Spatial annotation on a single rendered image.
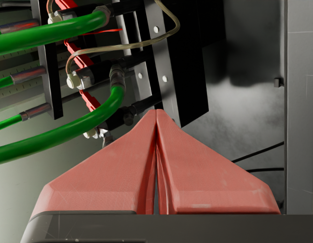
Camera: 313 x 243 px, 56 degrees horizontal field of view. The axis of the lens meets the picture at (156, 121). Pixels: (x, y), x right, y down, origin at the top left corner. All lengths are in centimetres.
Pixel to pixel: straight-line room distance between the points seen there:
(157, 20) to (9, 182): 49
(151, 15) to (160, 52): 6
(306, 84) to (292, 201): 19
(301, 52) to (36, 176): 61
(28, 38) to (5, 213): 58
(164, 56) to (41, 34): 27
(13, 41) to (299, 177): 39
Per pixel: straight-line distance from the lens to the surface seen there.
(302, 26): 38
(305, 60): 39
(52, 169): 77
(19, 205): 78
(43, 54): 56
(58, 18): 41
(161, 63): 49
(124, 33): 52
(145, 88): 54
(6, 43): 24
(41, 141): 25
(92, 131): 45
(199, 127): 71
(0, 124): 61
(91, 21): 27
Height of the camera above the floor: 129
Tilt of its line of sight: 35 degrees down
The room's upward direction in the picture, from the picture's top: 119 degrees counter-clockwise
